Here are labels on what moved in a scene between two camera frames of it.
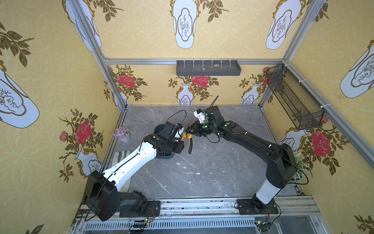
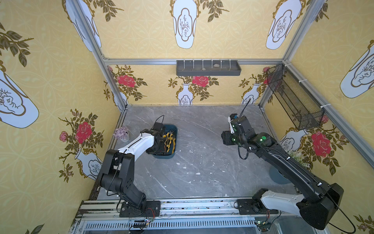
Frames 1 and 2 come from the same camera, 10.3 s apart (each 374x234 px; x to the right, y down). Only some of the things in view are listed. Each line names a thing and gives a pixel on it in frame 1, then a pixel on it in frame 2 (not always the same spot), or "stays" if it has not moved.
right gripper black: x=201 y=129 to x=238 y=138
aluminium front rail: x=298 y=215 stays
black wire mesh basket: x=297 y=102 stays
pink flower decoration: x=122 y=133 stays
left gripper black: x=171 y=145 to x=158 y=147
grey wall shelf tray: x=206 y=68 stays
